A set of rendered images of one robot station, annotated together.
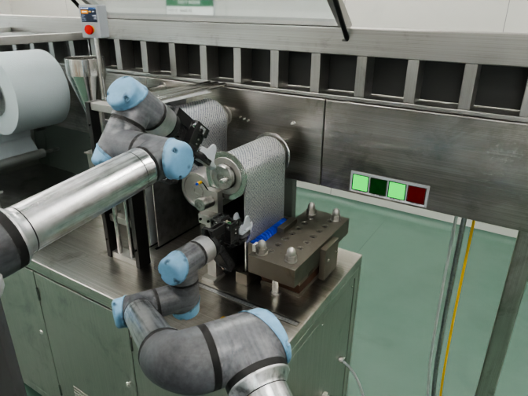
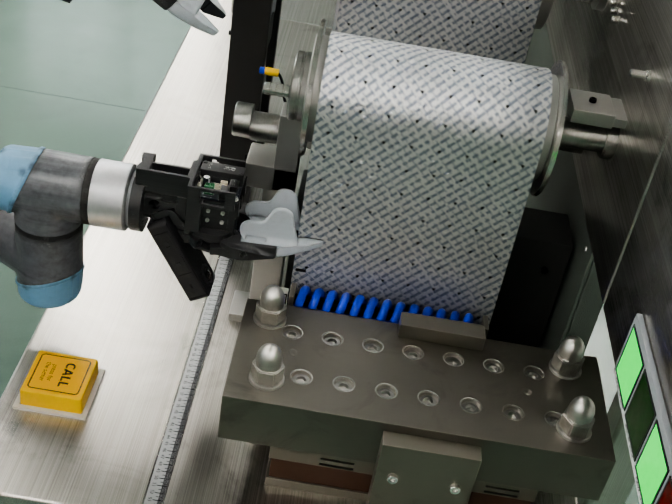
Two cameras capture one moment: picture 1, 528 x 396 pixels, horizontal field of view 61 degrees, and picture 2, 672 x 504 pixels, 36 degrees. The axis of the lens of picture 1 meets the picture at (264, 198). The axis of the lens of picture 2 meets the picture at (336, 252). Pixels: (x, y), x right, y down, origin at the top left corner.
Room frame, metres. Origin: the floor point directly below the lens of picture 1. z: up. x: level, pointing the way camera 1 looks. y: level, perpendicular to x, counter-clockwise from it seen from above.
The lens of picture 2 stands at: (0.74, -0.76, 1.76)
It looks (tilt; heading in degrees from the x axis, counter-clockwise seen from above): 35 degrees down; 57
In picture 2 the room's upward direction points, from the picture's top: 10 degrees clockwise
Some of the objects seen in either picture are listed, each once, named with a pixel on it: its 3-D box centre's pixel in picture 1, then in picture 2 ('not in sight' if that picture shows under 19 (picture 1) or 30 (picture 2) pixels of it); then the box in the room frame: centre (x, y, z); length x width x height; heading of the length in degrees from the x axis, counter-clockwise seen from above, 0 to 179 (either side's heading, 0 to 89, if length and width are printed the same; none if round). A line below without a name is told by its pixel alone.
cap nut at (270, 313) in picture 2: (262, 246); (271, 303); (1.17, 0.01, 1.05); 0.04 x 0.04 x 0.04
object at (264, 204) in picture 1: (265, 207); (403, 243); (1.32, -0.01, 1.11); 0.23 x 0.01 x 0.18; 148
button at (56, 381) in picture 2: not in sight; (60, 381); (0.96, 0.10, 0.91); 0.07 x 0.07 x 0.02; 58
